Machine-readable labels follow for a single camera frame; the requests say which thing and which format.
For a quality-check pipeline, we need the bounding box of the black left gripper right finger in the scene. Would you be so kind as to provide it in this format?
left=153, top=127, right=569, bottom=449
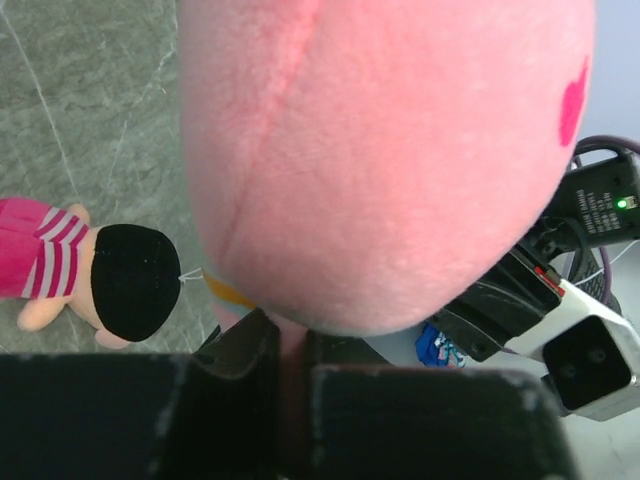
left=305, top=331, right=392, bottom=370

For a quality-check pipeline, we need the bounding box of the black-haired doll pink skirt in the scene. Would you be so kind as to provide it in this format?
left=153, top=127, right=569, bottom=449
left=1, top=197, right=200, bottom=349

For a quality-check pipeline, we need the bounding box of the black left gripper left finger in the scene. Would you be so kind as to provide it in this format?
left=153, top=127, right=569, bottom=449
left=194, top=309, right=279, bottom=378

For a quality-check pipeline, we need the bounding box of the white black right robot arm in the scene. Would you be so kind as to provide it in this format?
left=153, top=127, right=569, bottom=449
left=415, top=136, right=639, bottom=367

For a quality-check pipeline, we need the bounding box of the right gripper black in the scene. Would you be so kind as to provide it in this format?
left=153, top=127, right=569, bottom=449
left=427, top=247, right=563, bottom=362

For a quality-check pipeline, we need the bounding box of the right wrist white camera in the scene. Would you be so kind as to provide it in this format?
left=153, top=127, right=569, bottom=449
left=507, top=280, right=639, bottom=422

